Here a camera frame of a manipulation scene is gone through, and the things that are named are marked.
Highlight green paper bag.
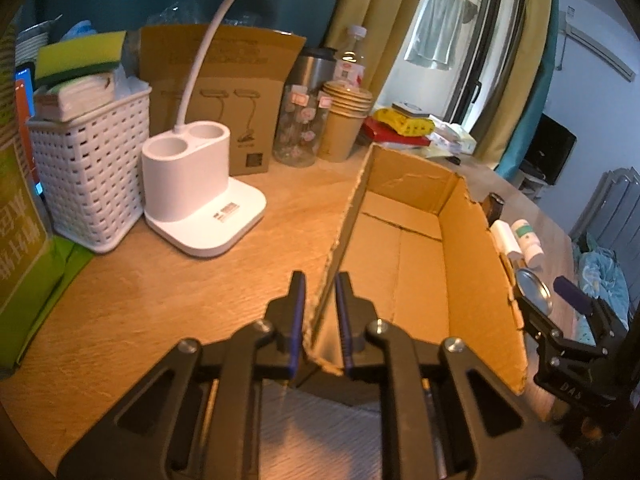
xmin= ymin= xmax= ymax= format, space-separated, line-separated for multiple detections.
xmin=0 ymin=25 xmax=92 ymax=379

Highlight cardboard box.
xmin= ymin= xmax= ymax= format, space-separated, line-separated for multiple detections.
xmin=295 ymin=144 xmax=527 ymax=405

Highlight patterned glass jar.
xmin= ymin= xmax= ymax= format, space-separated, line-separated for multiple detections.
xmin=272 ymin=84 xmax=332 ymax=168

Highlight yellow curtain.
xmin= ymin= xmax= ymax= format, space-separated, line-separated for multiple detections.
xmin=323 ymin=0 xmax=421 ymax=96

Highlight gold lid jar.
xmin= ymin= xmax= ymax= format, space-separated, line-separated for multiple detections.
xmin=515 ymin=268 xmax=552 ymax=315

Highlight teal curtain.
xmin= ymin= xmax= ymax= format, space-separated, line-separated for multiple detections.
xmin=494 ymin=0 xmax=561 ymax=182

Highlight black monitor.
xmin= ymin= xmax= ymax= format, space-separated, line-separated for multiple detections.
xmin=520 ymin=114 xmax=577 ymax=185

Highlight brown lamp packaging box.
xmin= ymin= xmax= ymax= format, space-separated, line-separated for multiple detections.
xmin=139 ymin=25 xmax=306 ymax=177

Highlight white desk lamp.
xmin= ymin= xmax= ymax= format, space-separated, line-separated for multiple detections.
xmin=141 ymin=0 xmax=266 ymax=259

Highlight yellow green sponge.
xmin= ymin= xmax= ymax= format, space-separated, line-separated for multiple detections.
xmin=35 ymin=30 xmax=126 ymax=87

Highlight clear plastic water bottle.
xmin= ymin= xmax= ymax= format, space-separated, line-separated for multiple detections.
xmin=333 ymin=25 xmax=367 ymax=88

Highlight white plastic basket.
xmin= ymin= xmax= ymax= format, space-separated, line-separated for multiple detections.
xmin=27 ymin=88 xmax=151 ymax=254

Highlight red flat package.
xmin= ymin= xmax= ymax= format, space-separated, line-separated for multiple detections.
xmin=360 ymin=117 xmax=431 ymax=148

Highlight white power adapter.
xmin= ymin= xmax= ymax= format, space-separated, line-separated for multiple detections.
xmin=489 ymin=220 xmax=523 ymax=259

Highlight stack of paper cups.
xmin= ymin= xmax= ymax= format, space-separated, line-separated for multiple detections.
xmin=318 ymin=81 xmax=373 ymax=162

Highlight hanging grey towel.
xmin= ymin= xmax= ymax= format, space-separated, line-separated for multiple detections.
xmin=404 ymin=0 xmax=478 ymax=70

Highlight stainless steel thermos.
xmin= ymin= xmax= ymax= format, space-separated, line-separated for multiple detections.
xmin=286 ymin=47 xmax=336 ymax=92

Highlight yellow snack package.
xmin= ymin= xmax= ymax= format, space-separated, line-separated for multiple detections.
xmin=373 ymin=107 xmax=435 ymax=138

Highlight white pill bottle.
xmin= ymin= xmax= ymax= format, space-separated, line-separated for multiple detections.
xmin=511 ymin=219 xmax=544 ymax=269

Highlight brown leather wristwatch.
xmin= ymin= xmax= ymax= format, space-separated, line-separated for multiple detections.
xmin=480 ymin=192 xmax=504 ymax=226

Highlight white tissue packages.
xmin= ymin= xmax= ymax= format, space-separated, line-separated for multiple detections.
xmin=427 ymin=115 xmax=476 ymax=155

